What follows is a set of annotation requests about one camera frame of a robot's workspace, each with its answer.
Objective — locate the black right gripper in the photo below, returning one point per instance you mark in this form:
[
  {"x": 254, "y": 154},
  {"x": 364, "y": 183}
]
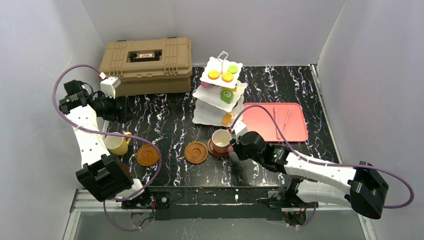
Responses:
[{"x": 236, "y": 145}]

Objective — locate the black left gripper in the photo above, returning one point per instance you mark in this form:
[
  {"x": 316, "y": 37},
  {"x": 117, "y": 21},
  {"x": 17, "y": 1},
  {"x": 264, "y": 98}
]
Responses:
[{"x": 120, "y": 108}]

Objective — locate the pink mug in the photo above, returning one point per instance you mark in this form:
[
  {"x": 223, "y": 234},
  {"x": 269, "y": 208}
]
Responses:
[{"x": 222, "y": 138}]

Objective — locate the orange biscuit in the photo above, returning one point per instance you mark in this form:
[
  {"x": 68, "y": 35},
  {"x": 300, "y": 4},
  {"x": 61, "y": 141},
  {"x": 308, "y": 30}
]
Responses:
[{"x": 227, "y": 119}]

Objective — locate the yellow mug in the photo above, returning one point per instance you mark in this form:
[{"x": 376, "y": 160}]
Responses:
[{"x": 118, "y": 145}]

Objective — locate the white three-tier cake stand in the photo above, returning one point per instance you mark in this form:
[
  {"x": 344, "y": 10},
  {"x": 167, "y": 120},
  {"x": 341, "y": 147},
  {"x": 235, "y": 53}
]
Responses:
[{"x": 209, "y": 109}]

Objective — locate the single brown wooden coaster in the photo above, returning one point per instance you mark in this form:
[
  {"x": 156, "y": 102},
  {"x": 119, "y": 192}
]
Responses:
[{"x": 196, "y": 152}]

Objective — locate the stack of brown wooden coasters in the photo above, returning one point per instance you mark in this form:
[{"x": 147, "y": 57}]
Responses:
[{"x": 147, "y": 156}]

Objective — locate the green roll cake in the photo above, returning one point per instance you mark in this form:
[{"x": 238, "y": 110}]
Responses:
[{"x": 227, "y": 96}]

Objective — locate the tan plastic tool case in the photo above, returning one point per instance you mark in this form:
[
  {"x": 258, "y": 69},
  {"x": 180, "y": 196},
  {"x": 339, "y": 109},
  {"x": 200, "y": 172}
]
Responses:
[{"x": 145, "y": 67}]

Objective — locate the pink cake slice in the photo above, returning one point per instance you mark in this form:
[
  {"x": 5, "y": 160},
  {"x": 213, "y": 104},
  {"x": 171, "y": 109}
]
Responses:
[{"x": 205, "y": 84}]

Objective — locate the green round macaron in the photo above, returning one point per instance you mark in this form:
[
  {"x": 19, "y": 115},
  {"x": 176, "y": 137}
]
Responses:
[{"x": 233, "y": 69}]

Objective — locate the round orange waffle cookie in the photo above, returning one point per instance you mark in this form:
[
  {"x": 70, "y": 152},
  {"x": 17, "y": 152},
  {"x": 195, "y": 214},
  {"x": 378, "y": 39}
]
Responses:
[{"x": 213, "y": 74}]

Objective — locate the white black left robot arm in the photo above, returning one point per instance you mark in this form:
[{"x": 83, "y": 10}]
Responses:
[{"x": 101, "y": 173}]

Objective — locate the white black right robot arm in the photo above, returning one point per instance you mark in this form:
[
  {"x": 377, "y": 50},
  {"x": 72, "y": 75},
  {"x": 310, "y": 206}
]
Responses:
[{"x": 360, "y": 187}]

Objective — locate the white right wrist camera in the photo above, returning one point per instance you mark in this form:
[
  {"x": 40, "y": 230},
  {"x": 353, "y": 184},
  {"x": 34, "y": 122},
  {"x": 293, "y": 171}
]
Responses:
[{"x": 238, "y": 129}]

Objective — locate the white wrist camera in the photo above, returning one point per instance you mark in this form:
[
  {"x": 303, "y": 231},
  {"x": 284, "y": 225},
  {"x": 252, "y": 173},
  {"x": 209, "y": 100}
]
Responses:
[
  {"x": 109, "y": 86},
  {"x": 238, "y": 129}
]

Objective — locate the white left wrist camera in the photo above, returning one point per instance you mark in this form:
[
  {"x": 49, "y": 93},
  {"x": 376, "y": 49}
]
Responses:
[{"x": 109, "y": 86}]

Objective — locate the aluminium frame rail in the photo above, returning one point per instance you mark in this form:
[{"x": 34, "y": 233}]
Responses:
[{"x": 165, "y": 198}]

